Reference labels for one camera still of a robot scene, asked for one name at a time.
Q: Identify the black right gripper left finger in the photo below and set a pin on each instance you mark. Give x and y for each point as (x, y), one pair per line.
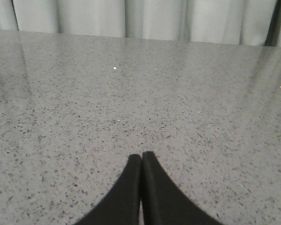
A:
(121, 205)

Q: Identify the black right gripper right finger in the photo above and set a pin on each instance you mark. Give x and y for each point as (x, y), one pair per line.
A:
(163, 202)

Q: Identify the white pleated curtain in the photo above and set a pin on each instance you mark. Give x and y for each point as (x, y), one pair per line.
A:
(240, 22)

